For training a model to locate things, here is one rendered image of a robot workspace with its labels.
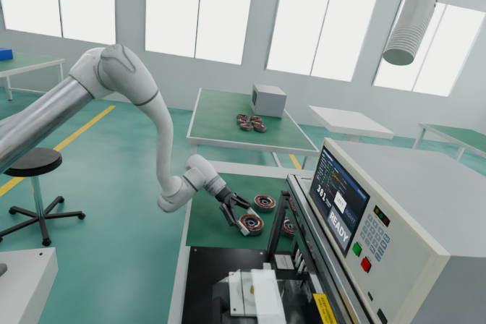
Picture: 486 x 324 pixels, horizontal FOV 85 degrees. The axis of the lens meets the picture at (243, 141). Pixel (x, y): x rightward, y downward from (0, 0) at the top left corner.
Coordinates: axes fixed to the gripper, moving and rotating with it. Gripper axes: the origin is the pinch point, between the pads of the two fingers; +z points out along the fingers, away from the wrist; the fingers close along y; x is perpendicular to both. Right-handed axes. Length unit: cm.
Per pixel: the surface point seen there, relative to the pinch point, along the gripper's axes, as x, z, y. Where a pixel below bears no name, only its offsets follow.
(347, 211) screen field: 56, 6, 36
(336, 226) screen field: 50, 8, 34
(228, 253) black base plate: 0.1, 0.3, 20.8
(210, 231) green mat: -8.4, -10.4, 12.8
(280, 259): 23.3, 10.4, 27.3
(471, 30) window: 216, 73, -589
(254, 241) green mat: 1.0, 5.9, 6.5
